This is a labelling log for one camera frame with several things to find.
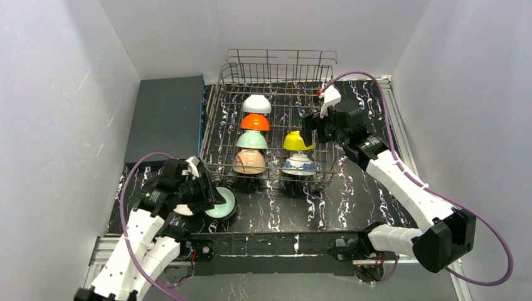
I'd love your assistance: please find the green bowl dark exterior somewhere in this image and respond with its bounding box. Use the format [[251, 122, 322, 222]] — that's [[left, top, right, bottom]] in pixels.
[[204, 186, 237, 220]]

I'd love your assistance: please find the yellow bowl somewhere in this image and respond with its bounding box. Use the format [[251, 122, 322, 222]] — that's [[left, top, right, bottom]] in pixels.
[[283, 131, 315, 151]]

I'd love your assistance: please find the blue patterned bowl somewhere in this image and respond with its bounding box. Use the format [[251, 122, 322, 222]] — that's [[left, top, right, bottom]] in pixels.
[[281, 153, 317, 176]]

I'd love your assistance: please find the beige floral bowl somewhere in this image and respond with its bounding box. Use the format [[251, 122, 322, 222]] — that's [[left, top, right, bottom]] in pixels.
[[232, 149, 266, 174]]

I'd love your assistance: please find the orange rimmed white bowl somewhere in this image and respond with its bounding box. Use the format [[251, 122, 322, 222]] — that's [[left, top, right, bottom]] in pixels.
[[240, 114, 270, 131]]

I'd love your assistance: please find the white bowl blue band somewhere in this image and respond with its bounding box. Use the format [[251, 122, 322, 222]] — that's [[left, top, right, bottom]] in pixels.
[[242, 95, 272, 114]]

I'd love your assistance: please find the celadon green bowl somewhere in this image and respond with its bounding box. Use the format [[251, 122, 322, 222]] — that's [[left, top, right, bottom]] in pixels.
[[236, 130, 268, 149]]

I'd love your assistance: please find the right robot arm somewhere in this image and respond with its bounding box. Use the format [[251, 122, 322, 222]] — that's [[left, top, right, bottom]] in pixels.
[[300, 102, 476, 273]]

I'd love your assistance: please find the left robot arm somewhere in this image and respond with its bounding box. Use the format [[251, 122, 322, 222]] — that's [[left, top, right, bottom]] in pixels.
[[74, 156, 237, 300]]

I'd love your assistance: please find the white square bowl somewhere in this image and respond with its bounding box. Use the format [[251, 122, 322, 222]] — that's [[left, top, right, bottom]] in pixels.
[[173, 204, 194, 216]]

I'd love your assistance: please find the dark grey flat box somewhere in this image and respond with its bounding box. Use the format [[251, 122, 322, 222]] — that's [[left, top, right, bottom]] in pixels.
[[124, 75, 205, 164]]

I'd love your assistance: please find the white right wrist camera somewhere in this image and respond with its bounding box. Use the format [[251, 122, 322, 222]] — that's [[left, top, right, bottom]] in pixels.
[[317, 85, 341, 118]]

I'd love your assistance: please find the grey wire dish rack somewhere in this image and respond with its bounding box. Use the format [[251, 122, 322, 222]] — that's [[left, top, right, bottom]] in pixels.
[[201, 48, 338, 191]]

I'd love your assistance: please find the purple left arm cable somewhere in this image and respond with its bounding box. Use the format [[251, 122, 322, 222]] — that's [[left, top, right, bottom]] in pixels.
[[119, 152, 196, 301]]

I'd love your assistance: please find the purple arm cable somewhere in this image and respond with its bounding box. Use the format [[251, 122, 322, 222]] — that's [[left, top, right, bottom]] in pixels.
[[119, 152, 196, 301], [317, 71, 514, 287]]

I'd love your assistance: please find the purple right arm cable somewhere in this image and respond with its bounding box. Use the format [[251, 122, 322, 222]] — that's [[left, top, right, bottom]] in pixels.
[[317, 71, 514, 287]]

